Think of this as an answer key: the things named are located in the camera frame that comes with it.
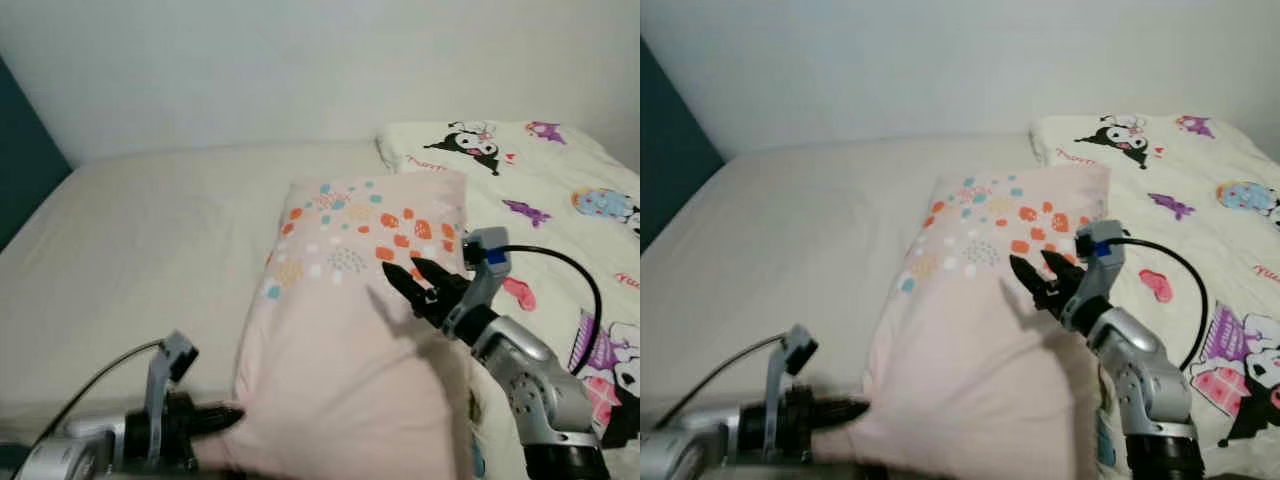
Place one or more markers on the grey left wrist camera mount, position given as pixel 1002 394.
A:
pixel 778 385
pixel 160 390

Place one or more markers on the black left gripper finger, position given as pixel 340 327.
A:
pixel 842 413
pixel 222 420

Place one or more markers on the teal padded headboard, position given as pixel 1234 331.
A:
pixel 670 150
pixel 25 160

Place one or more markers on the beige sheeted mattress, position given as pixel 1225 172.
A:
pixel 150 250
pixel 800 250

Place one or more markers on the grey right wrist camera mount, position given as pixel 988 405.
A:
pixel 1105 265
pixel 487 275

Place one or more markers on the pink dotted pillow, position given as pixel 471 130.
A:
pixel 330 380
pixel 960 380

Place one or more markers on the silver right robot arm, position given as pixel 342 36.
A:
pixel 530 380
pixel 1145 380

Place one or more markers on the cream cartoon print quilt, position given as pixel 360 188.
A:
pixel 555 260
pixel 1240 250

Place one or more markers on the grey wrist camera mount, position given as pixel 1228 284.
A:
pixel 487 275
pixel 778 385
pixel 1105 265
pixel 160 390

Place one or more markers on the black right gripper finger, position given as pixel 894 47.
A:
pixel 442 282
pixel 410 292
pixel 1066 275
pixel 1038 288

